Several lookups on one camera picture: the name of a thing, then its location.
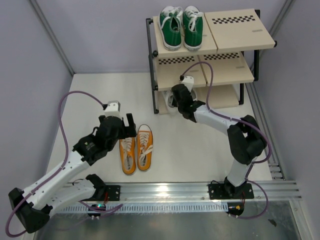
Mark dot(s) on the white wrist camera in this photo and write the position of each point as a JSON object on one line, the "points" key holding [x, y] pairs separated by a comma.
{"points": [[188, 82], [112, 109]]}

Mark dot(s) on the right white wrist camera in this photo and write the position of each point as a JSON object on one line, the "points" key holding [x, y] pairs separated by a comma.
{"points": [[188, 82]]}

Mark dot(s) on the orange canvas sneaker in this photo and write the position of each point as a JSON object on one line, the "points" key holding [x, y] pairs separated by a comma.
{"points": [[144, 147], [127, 155]]}

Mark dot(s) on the right orange canvas sneaker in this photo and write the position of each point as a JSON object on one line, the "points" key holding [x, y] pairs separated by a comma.
{"points": [[144, 147]]}

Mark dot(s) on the green sneaker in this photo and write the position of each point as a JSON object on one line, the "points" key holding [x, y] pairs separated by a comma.
{"points": [[193, 24], [169, 22]]}

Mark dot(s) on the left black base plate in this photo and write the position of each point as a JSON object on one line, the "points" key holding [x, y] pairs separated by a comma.
{"points": [[111, 193]]}

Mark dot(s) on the left orange canvas sneaker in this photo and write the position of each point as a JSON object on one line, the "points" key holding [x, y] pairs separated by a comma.
{"points": [[127, 155]]}

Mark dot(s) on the aluminium mounting rail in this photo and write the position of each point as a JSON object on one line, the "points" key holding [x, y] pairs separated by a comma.
{"points": [[183, 192]]}

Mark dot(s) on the slotted grey cable duct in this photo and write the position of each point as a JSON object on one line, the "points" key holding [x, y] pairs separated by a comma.
{"points": [[151, 208]]}

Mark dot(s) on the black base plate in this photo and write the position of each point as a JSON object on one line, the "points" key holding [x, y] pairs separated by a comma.
{"points": [[111, 193], [217, 191]]}

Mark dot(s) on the beige black shoe shelf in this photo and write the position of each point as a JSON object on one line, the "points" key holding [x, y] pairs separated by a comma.
{"points": [[231, 44]]}

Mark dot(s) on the white sneaker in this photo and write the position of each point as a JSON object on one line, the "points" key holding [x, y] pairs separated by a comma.
{"points": [[169, 99], [194, 95]]}

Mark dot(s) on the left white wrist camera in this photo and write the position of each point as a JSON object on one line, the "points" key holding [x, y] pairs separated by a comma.
{"points": [[112, 109]]}

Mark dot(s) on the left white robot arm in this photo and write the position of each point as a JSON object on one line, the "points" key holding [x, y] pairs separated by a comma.
{"points": [[36, 204]]}

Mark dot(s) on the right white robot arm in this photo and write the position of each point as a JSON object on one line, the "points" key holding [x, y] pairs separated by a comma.
{"points": [[245, 138]]}

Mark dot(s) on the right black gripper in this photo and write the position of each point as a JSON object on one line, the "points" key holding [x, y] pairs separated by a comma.
{"points": [[174, 103]]}

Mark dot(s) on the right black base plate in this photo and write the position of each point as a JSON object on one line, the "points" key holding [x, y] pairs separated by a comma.
{"points": [[217, 191]]}

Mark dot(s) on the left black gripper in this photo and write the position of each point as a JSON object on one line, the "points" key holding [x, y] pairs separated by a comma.
{"points": [[129, 131]]}

